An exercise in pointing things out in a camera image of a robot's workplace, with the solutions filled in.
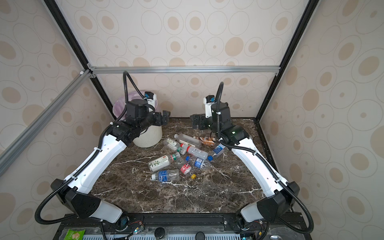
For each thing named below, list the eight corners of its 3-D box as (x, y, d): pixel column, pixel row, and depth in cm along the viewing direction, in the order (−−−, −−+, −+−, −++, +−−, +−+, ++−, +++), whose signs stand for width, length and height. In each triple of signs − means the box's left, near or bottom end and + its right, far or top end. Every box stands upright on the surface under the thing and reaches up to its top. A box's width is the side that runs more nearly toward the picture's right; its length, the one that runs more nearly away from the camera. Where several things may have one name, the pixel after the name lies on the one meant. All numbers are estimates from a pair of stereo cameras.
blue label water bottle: (207, 159, 99) (207, 155, 94) (219, 147, 105) (220, 142, 101) (212, 163, 97) (213, 159, 93) (224, 150, 103) (225, 146, 99)
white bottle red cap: (179, 148, 103) (179, 144, 100) (183, 144, 106) (183, 140, 102) (203, 162, 97) (204, 158, 93) (207, 157, 99) (207, 153, 95)
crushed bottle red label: (180, 171, 92) (179, 167, 89) (186, 165, 95) (186, 162, 91) (185, 175, 91) (184, 172, 87) (191, 169, 93) (191, 166, 89)
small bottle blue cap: (184, 162, 96) (184, 159, 93) (188, 156, 99) (187, 153, 96) (204, 171, 92) (204, 168, 89) (207, 164, 95) (207, 161, 92)
